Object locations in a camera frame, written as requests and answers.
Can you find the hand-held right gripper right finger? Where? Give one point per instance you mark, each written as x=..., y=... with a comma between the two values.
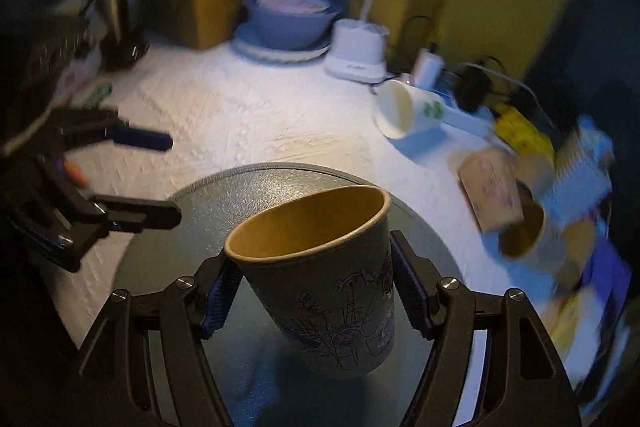
x=413, y=293

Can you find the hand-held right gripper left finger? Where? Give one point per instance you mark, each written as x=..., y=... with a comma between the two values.
x=219, y=302

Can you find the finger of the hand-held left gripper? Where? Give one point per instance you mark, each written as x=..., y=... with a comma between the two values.
x=145, y=213
x=142, y=138

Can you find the brown paper cup with drawings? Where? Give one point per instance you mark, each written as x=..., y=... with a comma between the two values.
x=320, y=287

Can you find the brown paper cup pink print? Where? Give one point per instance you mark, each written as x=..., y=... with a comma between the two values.
x=492, y=192

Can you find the plain brown paper cup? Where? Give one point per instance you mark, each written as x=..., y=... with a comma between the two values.
x=530, y=234
x=535, y=172

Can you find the white paper cup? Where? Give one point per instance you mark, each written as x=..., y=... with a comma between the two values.
x=400, y=109

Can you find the round glass turntable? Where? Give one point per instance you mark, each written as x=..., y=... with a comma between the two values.
x=150, y=267

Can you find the green and white packet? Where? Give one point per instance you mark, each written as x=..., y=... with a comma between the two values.
x=87, y=89

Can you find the cardboard box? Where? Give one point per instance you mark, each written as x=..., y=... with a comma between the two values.
x=210, y=4

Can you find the white plate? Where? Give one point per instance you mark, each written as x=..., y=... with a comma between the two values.
x=280, y=53

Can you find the white power strip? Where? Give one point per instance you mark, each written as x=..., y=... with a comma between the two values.
x=467, y=121

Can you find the blue bowl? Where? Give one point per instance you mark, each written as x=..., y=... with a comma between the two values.
x=292, y=27

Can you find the yellow packet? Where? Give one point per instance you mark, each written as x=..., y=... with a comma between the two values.
x=522, y=132

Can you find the white notebook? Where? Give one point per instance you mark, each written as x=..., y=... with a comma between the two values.
x=580, y=177

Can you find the black power adapter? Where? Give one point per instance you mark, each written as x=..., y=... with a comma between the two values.
x=474, y=88

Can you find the white charger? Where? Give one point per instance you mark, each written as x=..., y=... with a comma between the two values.
x=427, y=68

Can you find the white appliance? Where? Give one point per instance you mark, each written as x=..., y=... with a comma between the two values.
x=357, y=49

